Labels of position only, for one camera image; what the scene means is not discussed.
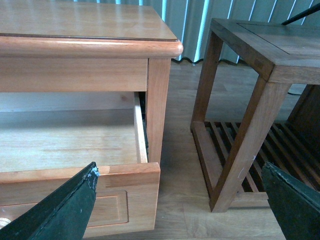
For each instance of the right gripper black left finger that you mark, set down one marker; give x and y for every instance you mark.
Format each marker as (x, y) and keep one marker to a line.
(62, 215)

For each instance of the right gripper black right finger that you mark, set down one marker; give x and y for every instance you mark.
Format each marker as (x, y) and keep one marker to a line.
(295, 205)

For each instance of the wooden drawer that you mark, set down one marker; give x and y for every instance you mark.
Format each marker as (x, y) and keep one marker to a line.
(47, 138)

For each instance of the round wooden drawer knob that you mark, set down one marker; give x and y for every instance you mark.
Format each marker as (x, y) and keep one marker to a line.
(4, 222)

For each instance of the dark wooden side table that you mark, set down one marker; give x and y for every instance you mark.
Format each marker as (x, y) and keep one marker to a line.
(281, 123)

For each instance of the light wooden nightstand cabinet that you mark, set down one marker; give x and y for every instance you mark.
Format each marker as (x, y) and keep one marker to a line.
(66, 46)

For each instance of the black rod upper right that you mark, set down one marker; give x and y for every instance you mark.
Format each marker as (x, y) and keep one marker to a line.
(302, 14)

